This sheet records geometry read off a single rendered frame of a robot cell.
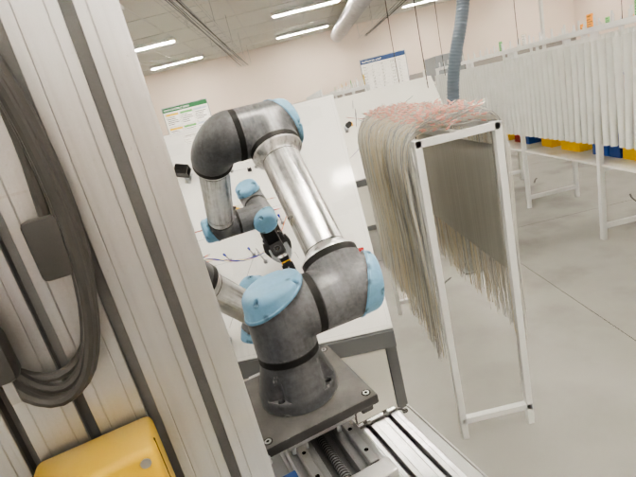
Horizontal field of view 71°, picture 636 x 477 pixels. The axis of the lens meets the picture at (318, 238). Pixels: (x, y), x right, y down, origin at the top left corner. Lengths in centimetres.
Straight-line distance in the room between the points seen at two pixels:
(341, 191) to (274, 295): 107
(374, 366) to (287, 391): 93
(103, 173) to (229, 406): 22
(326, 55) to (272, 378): 1208
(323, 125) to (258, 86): 1072
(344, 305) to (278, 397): 21
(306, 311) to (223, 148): 41
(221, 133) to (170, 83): 1201
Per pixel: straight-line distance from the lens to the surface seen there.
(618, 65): 396
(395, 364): 174
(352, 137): 467
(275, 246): 150
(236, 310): 107
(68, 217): 34
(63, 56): 37
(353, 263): 83
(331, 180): 181
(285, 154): 96
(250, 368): 168
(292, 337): 79
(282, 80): 1262
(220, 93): 1274
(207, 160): 102
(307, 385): 83
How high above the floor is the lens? 167
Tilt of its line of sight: 17 degrees down
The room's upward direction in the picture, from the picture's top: 14 degrees counter-clockwise
